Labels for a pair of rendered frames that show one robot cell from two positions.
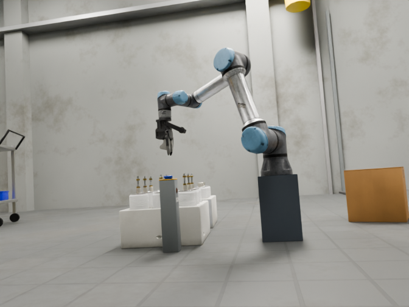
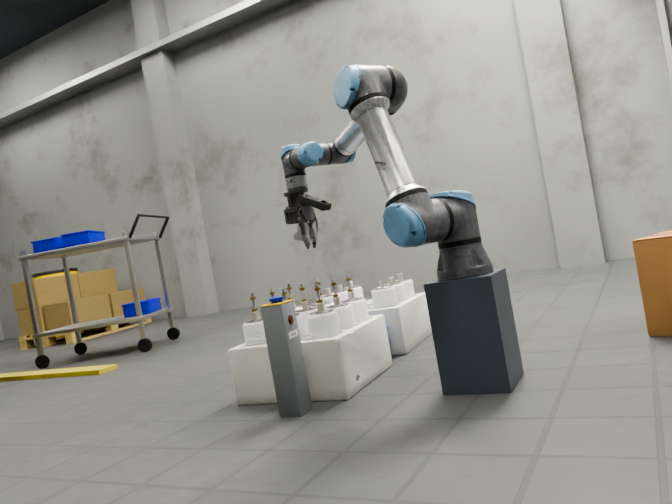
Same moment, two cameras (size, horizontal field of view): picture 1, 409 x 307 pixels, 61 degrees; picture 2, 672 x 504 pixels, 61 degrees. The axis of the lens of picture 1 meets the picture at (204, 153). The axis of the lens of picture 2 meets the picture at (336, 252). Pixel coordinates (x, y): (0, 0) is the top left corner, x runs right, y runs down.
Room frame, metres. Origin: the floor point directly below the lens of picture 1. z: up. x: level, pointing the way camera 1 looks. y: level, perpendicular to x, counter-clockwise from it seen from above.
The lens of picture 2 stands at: (0.11, -0.52, 0.43)
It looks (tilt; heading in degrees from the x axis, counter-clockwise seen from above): 0 degrees down; 19
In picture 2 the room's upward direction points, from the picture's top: 10 degrees counter-clockwise
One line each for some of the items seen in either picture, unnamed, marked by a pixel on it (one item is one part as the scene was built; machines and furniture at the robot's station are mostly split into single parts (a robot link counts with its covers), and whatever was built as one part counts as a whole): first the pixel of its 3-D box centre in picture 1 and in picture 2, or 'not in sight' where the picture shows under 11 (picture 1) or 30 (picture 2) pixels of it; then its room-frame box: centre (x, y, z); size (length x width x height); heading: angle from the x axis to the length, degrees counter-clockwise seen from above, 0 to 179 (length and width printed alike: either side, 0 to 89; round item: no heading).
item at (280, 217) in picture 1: (279, 206); (474, 329); (1.68, -0.34, 0.15); 0.18 x 0.18 x 0.30; 80
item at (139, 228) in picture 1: (168, 222); (314, 357); (1.85, 0.21, 0.09); 0.39 x 0.39 x 0.18; 84
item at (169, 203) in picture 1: (170, 215); (286, 358); (1.55, 0.17, 0.16); 0.07 x 0.07 x 0.31; 84
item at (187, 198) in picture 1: (186, 209); (326, 341); (1.72, 0.11, 0.16); 0.10 x 0.10 x 0.18
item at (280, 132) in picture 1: (272, 141); (452, 215); (1.67, -0.34, 0.47); 0.13 x 0.12 x 0.14; 140
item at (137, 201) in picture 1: (139, 212); (261, 348); (1.74, 0.34, 0.16); 0.10 x 0.10 x 0.18
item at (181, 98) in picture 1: (178, 98); (310, 155); (1.91, 0.12, 0.76); 0.11 x 0.11 x 0.08; 50
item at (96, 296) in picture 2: not in sight; (84, 304); (4.76, 3.85, 0.33); 1.10 x 0.80 x 0.65; 170
